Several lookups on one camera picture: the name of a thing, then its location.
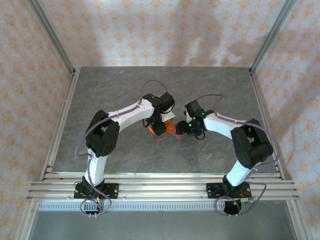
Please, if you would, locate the aluminium frame post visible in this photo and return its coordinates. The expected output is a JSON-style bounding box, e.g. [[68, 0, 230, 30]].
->
[[249, 0, 299, 75], [26, 0, 77, 75]]

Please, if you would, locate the slotted grey cable duct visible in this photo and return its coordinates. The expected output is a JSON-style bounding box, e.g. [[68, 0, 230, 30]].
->
[[37, 201, 291, 212]]

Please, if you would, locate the thin black right gripper cable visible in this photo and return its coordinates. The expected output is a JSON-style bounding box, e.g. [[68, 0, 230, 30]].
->
[[193, 129, 207, 141]]

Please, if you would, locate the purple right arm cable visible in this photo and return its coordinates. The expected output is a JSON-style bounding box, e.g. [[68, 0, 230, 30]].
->
[[197, 93, 281, 217]]

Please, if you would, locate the orange and pink pill organizer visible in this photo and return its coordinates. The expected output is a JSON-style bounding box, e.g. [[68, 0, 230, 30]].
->
[[164, 120, 184, 141]]

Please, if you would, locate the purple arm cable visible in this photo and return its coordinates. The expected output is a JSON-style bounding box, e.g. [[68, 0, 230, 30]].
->
[[197, 93, 281, 217], [74, 79, 172, 218]]

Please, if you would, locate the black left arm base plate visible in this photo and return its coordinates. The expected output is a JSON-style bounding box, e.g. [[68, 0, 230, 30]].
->
[[73, 183, 120, 200]]

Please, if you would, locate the aluminium side rail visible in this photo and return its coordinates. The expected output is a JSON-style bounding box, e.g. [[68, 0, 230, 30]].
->
[[248, 66, 293, 181], [39, 67, 81, 181]]

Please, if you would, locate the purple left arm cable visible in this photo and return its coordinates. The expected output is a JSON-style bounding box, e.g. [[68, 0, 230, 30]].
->
[[74, 79, 172, 218]]

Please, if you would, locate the orange patterned fabric backdrop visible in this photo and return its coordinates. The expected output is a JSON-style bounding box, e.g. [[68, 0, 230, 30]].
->
[[0, 0, 320, 240]]

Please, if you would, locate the aluminium mounting rail beam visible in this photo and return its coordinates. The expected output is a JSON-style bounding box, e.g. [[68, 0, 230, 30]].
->
[[26, 173, 300, 202]]

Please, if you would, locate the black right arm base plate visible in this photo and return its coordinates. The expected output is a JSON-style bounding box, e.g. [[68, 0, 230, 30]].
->
[[206, 183, 252, 200]]

